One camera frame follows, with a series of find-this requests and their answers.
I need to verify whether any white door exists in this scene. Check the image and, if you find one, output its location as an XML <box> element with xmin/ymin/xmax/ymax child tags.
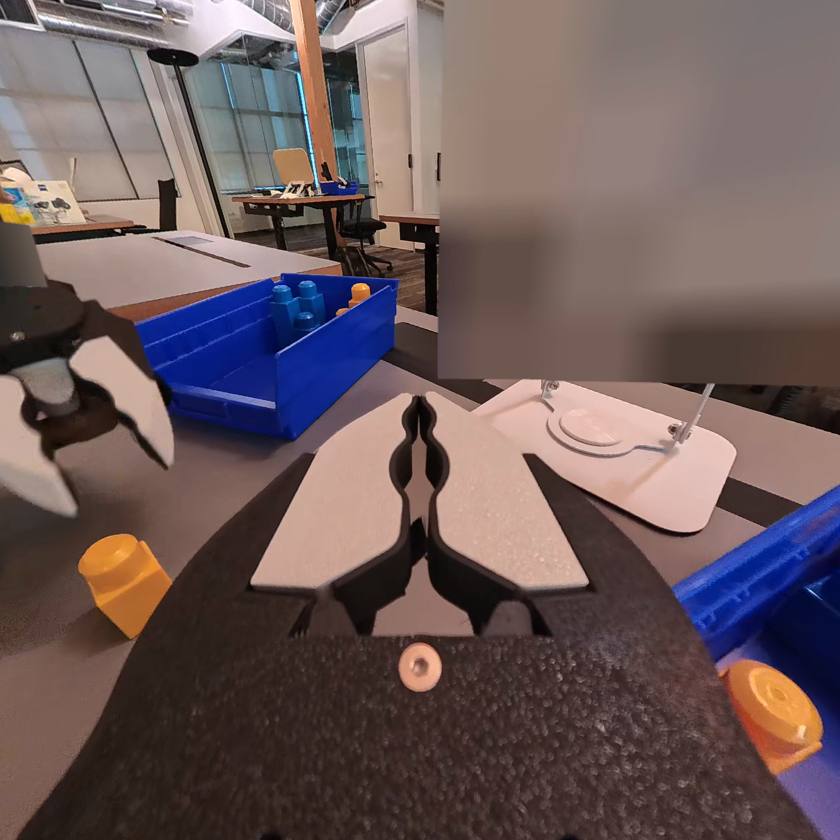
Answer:
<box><xmin>357</xmin><ymin>20</ymin><xmax>418</xmax><ymax>217</ymax></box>

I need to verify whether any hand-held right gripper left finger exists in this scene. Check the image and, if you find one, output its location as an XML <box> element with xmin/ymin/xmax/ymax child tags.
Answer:
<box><xmin>249</xmin><ymin>392</ymin><xmax>424</xmax><ymax>593</ymax></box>

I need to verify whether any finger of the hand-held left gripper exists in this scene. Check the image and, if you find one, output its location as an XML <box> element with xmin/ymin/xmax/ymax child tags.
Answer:
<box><xmin>67</xmin><ymin>335</ymin><xmax>176</xmax><ymax>471</ymax></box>
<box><xmin>0</xmin><ymin>375</ymin><xmax>81</xmax><ymax>521</ymax></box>

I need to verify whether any wooden document stand white base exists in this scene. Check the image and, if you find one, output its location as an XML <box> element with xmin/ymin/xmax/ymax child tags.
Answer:
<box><xmin>471</xmin><ymin>378</ymin><xmax>738</xmax><ymax>534</ymax></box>
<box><xmin>272</xmin><ymin>147</ymin><xmax>311</xmax><ymax>198</ymax></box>

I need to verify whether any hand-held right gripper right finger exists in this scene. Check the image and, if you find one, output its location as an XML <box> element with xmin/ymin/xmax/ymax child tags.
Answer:
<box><xmin>419</xmin><ymin>391</ymin><xmax>592</xmax><ymax>596</ymax></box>

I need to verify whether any wooden top office desk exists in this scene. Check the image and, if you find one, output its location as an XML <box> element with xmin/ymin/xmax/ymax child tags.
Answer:
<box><xmin>379</xmin><ymin>213</ymin><xmax>439</xmax><ymax>316</ymax></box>
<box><xmin>233</xmin><ymin>192</ymin><xmax>375</xmax><ymax>252</ymax></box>

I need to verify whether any black floor lamp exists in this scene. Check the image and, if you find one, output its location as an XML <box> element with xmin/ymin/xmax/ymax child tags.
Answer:
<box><xmin>147</xmin><ymin>47</ymin><xmax>232</xmax><ymax>240</ymax></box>

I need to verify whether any pile of yellow mega blocks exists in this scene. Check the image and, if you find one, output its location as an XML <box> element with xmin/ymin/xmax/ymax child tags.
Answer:
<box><xmin>718</xmin><ymin>659</ymin><xmax>825</xmax><ymax>777</ymax></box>

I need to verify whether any black office chair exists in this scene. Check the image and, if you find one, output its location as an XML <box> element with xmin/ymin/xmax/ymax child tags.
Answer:
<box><xmin>336</xmin><ymin>196</ymin><xmax>395</xmax><ymax>277</ymax></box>

